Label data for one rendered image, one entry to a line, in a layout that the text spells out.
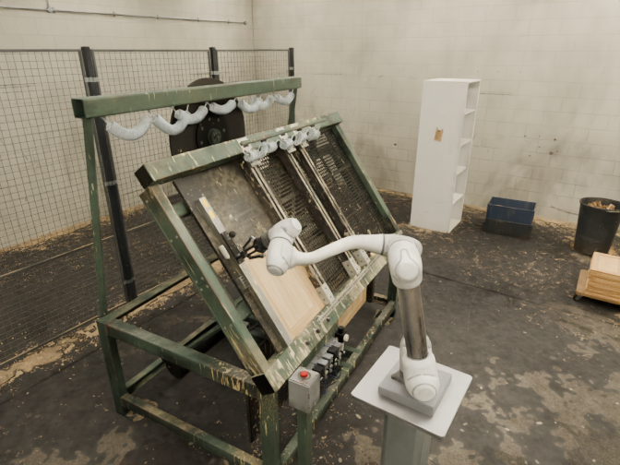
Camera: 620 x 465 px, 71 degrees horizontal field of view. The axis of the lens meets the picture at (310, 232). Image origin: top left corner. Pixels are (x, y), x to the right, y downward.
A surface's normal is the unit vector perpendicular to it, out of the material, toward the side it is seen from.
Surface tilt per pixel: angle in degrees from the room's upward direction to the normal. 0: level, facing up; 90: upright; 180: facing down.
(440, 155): 90
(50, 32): 90
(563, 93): 90
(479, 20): 90
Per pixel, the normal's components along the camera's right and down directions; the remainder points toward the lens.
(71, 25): 0.83, 0.22
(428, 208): -0.56, 0.32
